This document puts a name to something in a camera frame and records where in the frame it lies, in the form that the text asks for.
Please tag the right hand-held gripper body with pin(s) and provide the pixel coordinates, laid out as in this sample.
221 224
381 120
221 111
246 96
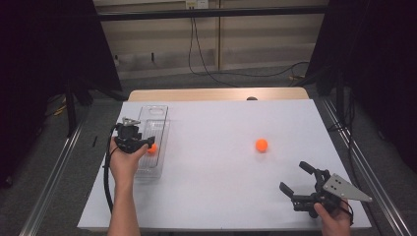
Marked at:
331 195

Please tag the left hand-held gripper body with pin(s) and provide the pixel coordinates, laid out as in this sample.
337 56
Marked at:
128 137

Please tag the orange ball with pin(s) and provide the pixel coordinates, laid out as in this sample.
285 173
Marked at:
152 149
261 145

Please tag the clear plastic container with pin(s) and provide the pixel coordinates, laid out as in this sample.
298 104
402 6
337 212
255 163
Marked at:
160 164

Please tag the person's right hand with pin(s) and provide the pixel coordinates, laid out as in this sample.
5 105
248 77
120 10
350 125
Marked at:
334 223

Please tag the person's left hand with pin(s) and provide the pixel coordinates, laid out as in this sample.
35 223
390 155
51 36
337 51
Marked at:
124 165

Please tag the small black floor object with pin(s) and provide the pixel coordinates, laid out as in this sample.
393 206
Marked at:
94 141

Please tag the black metal stand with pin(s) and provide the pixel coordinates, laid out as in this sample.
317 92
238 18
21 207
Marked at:
71 111

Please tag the light wooden table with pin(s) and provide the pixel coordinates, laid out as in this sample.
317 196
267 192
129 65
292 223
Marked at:
196 94

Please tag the white table cover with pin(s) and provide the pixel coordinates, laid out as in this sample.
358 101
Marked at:
223 131

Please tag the dark round object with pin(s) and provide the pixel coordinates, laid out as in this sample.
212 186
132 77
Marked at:
251 98

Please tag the black curtain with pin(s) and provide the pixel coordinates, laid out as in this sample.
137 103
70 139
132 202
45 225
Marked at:
387 65
39 65

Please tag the black horizontal bar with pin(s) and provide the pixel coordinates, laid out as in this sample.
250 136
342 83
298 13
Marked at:
196 13

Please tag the aluminium floor rail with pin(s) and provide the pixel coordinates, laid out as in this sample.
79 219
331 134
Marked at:
49 188
369 173

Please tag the white wall socket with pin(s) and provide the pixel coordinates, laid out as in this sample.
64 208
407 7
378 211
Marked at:
196 4

